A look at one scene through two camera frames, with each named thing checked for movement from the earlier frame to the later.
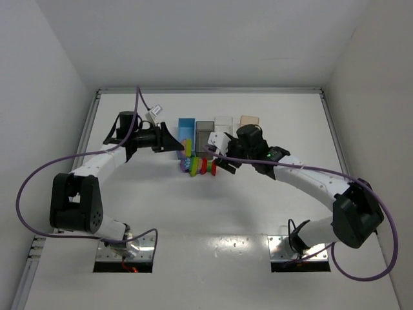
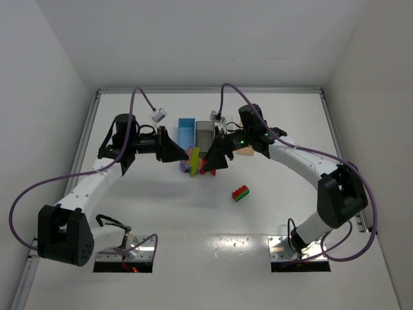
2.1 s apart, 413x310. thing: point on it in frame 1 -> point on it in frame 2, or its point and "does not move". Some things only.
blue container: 186,129 does not move
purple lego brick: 183,152 -> 190,152
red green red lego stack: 208,166 does not move
